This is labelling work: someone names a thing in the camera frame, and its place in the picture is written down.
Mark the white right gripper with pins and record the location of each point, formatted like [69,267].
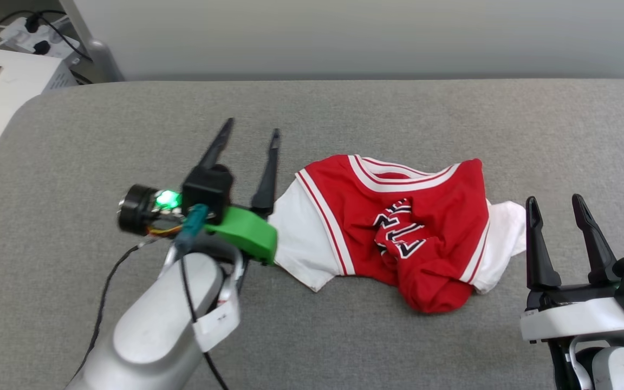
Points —
[572,317]

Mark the red and white jersey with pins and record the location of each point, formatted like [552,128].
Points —
[442,216]

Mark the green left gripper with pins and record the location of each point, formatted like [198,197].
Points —
[247,233]

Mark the white paper tag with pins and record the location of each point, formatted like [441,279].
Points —
[217,322]

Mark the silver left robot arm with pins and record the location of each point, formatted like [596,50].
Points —
[149,336]

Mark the black power plug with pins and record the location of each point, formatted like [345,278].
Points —
[33,23]
[42,47]

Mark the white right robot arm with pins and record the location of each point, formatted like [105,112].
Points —
[621,368]

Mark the grey fabric sofa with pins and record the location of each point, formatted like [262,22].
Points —
[398,108]

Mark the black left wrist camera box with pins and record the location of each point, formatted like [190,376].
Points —
[207,189]

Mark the white box appliance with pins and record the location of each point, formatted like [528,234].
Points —
[14,92]

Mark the grey metal post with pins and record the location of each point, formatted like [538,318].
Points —
[98,54]

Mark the white power strip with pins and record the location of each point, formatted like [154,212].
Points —
[19,35]

